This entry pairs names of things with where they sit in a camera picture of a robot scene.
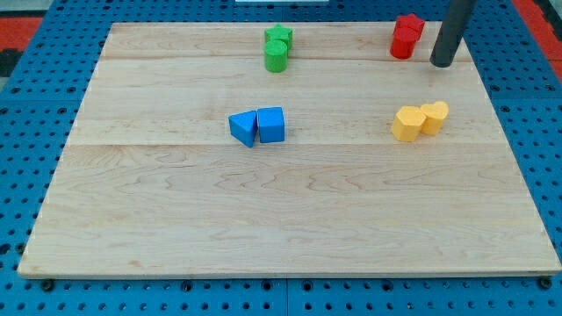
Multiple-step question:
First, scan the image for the black cylindrical robot arm stick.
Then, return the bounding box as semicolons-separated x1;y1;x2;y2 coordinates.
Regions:
429;0;477;68

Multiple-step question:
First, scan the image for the blue cube block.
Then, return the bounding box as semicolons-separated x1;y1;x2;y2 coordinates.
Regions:
257;107;285;143

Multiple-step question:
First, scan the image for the blue triangle block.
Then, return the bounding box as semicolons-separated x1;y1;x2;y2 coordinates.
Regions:
228;111;258;147

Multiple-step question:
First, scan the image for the light wooden board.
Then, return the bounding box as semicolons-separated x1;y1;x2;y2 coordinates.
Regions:
18;22;561;279

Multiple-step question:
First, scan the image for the green cylinder block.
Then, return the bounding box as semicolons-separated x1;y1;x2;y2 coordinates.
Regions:
263;40;288;73

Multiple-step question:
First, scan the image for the green star block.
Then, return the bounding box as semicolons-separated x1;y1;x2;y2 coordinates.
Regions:
264;24;293;49

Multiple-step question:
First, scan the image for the yellow hexagon block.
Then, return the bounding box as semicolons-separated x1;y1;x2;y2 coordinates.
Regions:
391;106;426;142

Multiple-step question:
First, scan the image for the yellow heart block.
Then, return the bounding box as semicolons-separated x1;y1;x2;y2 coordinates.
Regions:
421;101;449;135

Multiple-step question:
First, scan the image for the red cylinder block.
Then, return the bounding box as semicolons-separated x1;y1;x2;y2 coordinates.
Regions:
390;27;418;60

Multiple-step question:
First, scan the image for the red star block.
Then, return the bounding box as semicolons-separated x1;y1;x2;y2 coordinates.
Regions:
393;13;425;40

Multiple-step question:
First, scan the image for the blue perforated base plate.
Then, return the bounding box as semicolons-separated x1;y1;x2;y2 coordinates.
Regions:
1;0;561;315

